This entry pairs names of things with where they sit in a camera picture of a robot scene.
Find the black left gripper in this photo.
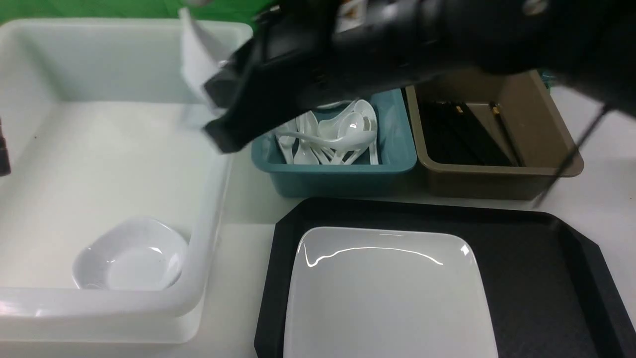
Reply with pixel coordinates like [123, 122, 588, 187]
[0, 123, 11, 177]

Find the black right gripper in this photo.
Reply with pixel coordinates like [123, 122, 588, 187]
[203, 0, 428, 154]

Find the white ceramic soup spoon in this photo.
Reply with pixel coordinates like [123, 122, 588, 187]
[274, 131, 377, 151]

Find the white bowl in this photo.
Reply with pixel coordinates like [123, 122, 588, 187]
[71, 217, 188, 291]
[178, 7, 231, 118]

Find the large white square plate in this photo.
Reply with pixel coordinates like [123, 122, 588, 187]
[283, 227, 499, 358]

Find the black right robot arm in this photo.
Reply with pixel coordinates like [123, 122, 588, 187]
[204, 0, 636, 153]

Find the white spoon centre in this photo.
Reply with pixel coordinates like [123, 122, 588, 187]
[318, 100, 357, 140]

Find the white spoon far right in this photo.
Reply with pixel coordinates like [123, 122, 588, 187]
[344, 99, 380, 165]

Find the white spoon bowl up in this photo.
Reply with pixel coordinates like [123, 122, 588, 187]
[331, 112, 366, 165]

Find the green backdrop cloth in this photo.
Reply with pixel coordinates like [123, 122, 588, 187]
[0, 0, 271, 25]

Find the white spoon far left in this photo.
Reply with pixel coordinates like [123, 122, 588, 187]
[275, 121, 297, 165]

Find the large white plastic bin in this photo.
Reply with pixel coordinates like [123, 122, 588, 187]
[1, 18, 231, 344]

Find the teal plastic bin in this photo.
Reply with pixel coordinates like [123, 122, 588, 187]
[251, 89, 416, 198]

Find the black chopsticks pile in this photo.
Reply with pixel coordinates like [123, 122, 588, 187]
[419, 101, 523, 166]

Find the metal binder clip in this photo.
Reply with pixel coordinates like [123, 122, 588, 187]
[539, 71, 555, 90]

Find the brown plastic bin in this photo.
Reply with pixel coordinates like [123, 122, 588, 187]
[404, 69, 574, 201]

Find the black serving tray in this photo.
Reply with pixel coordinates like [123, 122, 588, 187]
[253, 198, 636, 358]

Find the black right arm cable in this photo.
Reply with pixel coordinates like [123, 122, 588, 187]
[534, 102, 612, 207]

